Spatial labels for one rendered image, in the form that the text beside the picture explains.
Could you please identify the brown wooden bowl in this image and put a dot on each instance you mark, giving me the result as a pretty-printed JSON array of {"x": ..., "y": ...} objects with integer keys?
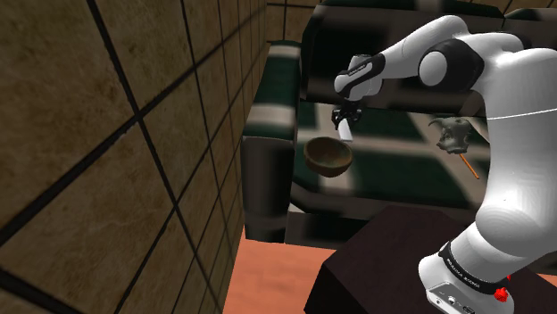
[{"x": 327, "y": 157}]

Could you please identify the small white flat block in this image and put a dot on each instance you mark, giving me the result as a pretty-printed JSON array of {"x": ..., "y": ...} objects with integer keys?
[{"x": 346, "y": 131}]

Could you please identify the green and grey striped sofa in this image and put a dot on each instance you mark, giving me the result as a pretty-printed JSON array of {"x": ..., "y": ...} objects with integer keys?
[{"x": 400, "y": 178}]

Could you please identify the orange pencil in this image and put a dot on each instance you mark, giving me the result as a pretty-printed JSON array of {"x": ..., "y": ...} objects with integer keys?
[{"x": 470, "y": 167}]

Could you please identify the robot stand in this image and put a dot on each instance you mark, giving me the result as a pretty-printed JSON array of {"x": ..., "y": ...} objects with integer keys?
[{"x": 383, "y": 261}]

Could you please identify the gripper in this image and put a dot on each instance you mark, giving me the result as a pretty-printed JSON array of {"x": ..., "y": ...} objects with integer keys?
[{"x": 347, "y": 112}]

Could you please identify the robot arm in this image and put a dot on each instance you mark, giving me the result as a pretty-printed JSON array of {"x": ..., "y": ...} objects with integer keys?
[{"x": 518, "y": 130}]

